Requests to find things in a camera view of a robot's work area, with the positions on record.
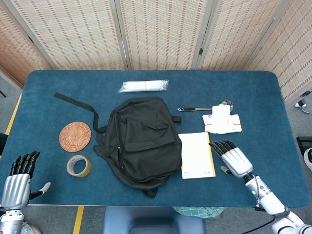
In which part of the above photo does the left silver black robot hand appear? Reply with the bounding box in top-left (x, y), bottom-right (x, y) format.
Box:
top-left (0, 151), bottom-right (51, 210)

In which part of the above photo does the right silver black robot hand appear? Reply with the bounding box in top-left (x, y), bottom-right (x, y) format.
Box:
top-left (209, 139), bottom-right (254, 178)

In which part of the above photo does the yellow white notebook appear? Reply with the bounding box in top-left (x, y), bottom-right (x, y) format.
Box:
top-left (178, 132), bottom-right (216, 180)

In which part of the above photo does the black fabric backpack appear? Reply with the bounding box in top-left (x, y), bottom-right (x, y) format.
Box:
top-left (54, 92), bottom-right (183, 198)

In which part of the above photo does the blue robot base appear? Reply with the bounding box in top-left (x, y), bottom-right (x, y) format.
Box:
top-left (102, 206), bottom-right (205, 234)

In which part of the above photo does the white red-printed wipes pack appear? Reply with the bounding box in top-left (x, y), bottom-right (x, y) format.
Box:
top-left (202, 113), bottom-right (243, 135)

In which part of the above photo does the green checkered cloth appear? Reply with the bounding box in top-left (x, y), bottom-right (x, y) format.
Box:
top-left (172, 206), bottom-right (224, 219)

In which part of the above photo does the black floor box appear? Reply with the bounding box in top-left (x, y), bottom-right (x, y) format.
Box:
top-left (296, 136), bottom-right (312, 152)

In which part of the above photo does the yellowish packing tape roll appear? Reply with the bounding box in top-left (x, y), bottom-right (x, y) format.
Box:
top-left (66, 155), bottom-right (92, 178)

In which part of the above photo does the round woven rattan coaster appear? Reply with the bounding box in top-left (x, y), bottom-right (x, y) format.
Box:
top-left (58, 121), bottom-right (92, 153)

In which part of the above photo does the clear pack of white straws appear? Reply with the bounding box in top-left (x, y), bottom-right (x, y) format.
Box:
top-left (118, 79), bottom-right (169, 94)

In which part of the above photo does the bamboo folding screen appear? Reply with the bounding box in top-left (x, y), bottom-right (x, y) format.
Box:
top-left (0, 0), bottom-right (312, 102)

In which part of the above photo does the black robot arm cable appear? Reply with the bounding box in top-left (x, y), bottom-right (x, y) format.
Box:
top-left (243, 206), bottom-right (276, 234)

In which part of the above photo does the metal ladle black handle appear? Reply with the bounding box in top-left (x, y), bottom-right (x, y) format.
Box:
top-left (177, 99), bottom-right (234, 113)

